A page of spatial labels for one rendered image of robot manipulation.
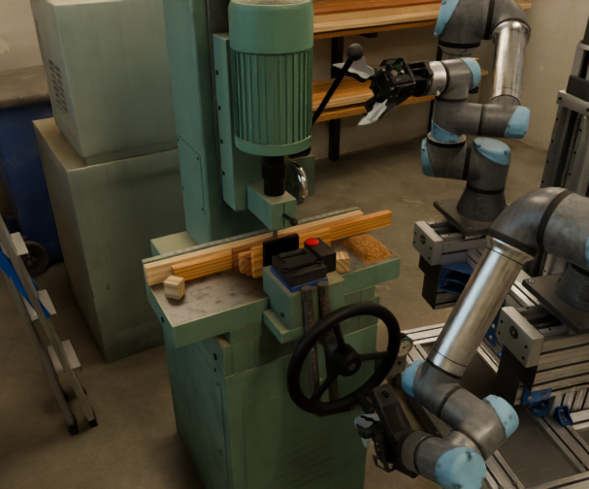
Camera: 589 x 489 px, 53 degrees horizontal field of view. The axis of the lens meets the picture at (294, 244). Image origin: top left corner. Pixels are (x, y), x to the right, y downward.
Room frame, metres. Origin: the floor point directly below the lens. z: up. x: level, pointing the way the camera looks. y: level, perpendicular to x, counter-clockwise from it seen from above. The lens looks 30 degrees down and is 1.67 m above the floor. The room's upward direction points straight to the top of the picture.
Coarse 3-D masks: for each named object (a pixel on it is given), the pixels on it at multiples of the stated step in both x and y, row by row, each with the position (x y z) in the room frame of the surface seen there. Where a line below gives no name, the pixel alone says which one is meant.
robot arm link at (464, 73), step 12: (444, 60) 1.38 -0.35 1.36; (456, 60) 1.38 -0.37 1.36; (468, 60) 1.39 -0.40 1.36; (456, 72) 1.35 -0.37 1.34; (468, 72) 1.37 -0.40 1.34; (480, 72) 1.39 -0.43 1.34; (456, 84) 1.35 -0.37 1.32; (468, 84) 1.37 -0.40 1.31; (444, 96) 1.36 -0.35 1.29; (456, 96) 1.35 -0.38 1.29
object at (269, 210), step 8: (248, 184) 1.34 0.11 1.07; (256, 184) 1.34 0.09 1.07; (248, 192) 1.34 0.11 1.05; (256, 192) 1.30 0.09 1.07; (248, 200) 1.34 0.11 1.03; (256, 200) 1.30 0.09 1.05; (264, 200) 1.26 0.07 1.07; (272, 200) 1.25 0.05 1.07; (280, 200) 1.25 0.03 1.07; (288, 200) 1.25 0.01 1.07; (248, 208) 1.34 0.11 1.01; (256, 208) 1.30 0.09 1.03; (264, 208) 1.26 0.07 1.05; (272, 208) 1.23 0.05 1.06; (280, 208) 1.24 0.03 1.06; (288, 208) 1.25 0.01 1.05; (264, 216) 1.26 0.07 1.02; (272, 216) 1.23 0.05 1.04; (280, 216) 1.24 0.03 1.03; (272, 224) 1.23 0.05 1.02; (280, 224) 1.24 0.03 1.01; (288, 224) 1.25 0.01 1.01
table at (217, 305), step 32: (352, 256) 1.28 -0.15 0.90; (160, 288) 1.13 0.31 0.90; (192, 288) 1.13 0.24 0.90; (224, 288) 1.13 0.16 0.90; (256, 288) 1.13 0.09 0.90; (352, 288) 1.20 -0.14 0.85; (160, 320) 1.08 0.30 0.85; (192, 320) 1.01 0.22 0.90; (224, 320) 1.04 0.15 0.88; (256, 320) 1.08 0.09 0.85
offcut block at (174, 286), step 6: (174, 276) 1.13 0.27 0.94; (168, 282) 1.10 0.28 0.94; (174, 282) 1.10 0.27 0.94; (180, 282) 1.10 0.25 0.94; (168, 288) 1.10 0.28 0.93; (174, 288) 1.09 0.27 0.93; (180, 288) 1.10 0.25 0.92; (168, 294) 1.10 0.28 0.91; (174, 294) 1.09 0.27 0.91; (180, 294) 1.10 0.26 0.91
